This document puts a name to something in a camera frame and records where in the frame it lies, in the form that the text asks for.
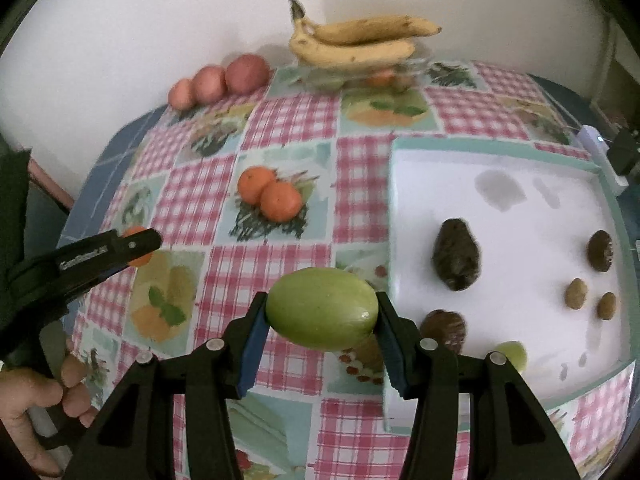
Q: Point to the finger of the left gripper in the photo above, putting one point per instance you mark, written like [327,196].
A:
[135,244]

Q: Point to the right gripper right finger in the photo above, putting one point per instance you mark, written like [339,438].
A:
[512,436]

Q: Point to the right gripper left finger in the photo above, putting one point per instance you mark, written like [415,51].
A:
[131,438]

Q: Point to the green apple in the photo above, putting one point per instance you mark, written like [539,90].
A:
[515,352]
[322,309]

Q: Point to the dark avocado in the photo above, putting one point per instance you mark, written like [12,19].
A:
[600,251]
[447,328]
[456,255]

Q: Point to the orange tangerine back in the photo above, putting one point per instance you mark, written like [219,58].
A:
[252,182]

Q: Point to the brown kiwi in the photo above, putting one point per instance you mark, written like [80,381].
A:
[575,294]
[607,306]

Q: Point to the orange tangerine front pair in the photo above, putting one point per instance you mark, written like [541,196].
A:
[280,202]

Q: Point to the dark avocado top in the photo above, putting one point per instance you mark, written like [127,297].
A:
[600,251]

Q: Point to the left red apple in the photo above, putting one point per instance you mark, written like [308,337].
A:
[181,95]

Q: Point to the pink checkered fruit tablecloth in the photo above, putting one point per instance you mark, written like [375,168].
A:
[335,149]

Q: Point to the middle red apple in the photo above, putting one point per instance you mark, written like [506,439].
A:
[209,84]

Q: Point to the white tray teal rim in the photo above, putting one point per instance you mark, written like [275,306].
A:
[532,213]

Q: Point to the lower yellow banana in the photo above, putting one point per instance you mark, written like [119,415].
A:
[379,54]

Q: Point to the yellow banana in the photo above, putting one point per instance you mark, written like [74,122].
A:
[366,30]
[379,54]

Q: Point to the black power adapter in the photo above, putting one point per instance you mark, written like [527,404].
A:
[623,152]

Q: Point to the white power strip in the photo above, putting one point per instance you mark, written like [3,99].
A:
[593,142]

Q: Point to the tangerine inside container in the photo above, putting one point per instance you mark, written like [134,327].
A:
[380,79]

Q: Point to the clear plastic fruit container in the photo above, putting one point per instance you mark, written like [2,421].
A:
[407,73]

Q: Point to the upper yellow banana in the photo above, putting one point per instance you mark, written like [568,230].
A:
[366,30]

